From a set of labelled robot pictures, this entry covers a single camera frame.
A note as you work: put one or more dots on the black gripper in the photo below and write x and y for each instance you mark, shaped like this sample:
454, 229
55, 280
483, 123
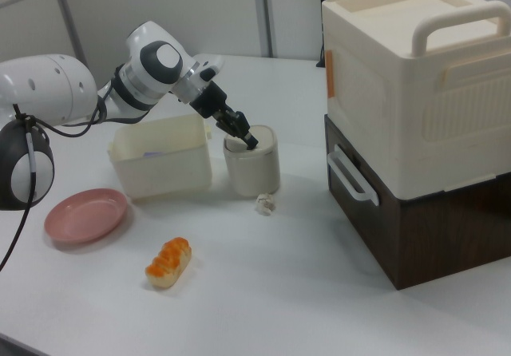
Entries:
211, 102

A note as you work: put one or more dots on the small cream trash can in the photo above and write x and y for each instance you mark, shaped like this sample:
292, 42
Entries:
253, 168

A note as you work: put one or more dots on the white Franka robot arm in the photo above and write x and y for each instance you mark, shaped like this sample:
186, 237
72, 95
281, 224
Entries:
60, 88

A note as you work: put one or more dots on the cream open plastic bin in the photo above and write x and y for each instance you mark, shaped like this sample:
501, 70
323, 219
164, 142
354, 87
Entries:
159, 172

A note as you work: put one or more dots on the crumpled paper ball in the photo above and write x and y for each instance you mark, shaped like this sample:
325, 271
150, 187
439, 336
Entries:
265, 204

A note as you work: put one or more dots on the purple item in bin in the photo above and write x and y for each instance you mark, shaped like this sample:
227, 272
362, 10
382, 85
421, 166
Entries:
151, 153

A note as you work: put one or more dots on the orange tape strip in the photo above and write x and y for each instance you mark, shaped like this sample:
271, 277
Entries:
330, 74

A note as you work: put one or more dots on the black background pole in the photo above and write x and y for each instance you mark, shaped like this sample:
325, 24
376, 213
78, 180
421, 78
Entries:
322, 20

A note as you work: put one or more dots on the toy bread with orange glaze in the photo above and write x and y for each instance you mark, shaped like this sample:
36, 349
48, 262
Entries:
169, 264

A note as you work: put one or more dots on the pink plate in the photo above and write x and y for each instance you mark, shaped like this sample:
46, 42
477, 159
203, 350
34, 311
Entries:
85, 216

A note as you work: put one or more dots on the dark brown wooden drawer box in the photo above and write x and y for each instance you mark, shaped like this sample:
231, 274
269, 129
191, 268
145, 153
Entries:
431, 236

